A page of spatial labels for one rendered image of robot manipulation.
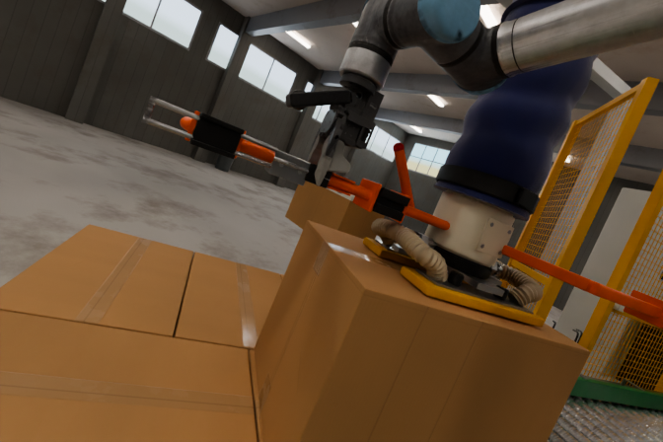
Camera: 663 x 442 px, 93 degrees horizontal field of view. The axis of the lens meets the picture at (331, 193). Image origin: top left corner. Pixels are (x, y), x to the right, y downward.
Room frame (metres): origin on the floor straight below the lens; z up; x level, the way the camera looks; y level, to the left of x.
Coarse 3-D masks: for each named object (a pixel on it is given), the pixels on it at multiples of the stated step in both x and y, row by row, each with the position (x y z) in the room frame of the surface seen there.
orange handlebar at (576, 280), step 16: (256, 144) 0.54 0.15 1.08; (272, 160) 0.55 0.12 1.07; (336, 176) 0.59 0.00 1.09; (352, 192) 0.61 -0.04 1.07; (368, 192) 0.62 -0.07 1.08; (432, 224) 0.69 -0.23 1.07; (448, 224) 0.70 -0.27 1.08; (512, 256) 0.67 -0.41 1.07; (528, 256) 0.64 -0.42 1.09; (544, 272) 0.60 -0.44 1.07; (560, 272) 0.57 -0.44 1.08; (592, 288) 0.53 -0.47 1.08; (608, 288) 0.53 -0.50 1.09; (624, 304) 0.56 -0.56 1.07; (640, 304) 0.57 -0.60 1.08
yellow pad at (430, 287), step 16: (400, 272) 0.65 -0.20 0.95; (416, 272) 0.63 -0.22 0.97; (432, 288) 0.57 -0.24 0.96; (448, 288) 0.60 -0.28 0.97; (464, 288) 0.64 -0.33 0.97; (464, 304) 0.60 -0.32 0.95; (480, 304) 0.61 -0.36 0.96; (496, 304) 0.64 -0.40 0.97; (512, 304) 0.68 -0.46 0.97; (528, 320) 0.67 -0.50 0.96; (544, 320) 0.69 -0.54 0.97
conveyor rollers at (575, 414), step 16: (576, 400) 1.44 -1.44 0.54; (592, 400) 1.53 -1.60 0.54; (560, 416) 1.20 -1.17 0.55; (576, 416) 1.28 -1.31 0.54; (592, 416) 1.32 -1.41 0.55; (608, 416) 1.40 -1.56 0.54; (624, 416) 1.48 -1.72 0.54; (640, 416) 1.56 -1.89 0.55; (656, 416) 1.64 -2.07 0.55; (560, 432) 1.10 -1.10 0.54; (576, 432) 1.13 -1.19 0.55; (592, 432) 1.17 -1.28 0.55; (608, 432) 1.25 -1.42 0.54; (624, 432) 1.29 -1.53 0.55; (640, 432) 1.36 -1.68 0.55; (656, 432) 1.44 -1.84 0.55
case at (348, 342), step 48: (336, 240) 0.74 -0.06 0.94; (288, 288) 0.78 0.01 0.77; (336, 288) 0.55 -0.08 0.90; (384, 288) 0.51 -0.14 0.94; (288, 336) 0.66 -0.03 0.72; (336, 336) 0.49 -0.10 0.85; (384, 336) 0.50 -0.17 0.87; (432, 336) 0.53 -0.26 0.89; (480, 336) 0.57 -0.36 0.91; (528, 336) 0.61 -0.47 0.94; (288, 384) 0.58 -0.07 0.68; (336, 384) 0.48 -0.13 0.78; (384, 384) 0.51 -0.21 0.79; (432, 384) 0.55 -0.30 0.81; (480, 384) 0.59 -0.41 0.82; (528, 384) 0.63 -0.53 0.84; (288, 432) 0.51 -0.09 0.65; (336, 432) 0.50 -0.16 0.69; (384, 432) 0.53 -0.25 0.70; (432, 432) 0.57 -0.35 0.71; (480, 432) 0.61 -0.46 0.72; (528, 432) 0.66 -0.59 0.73
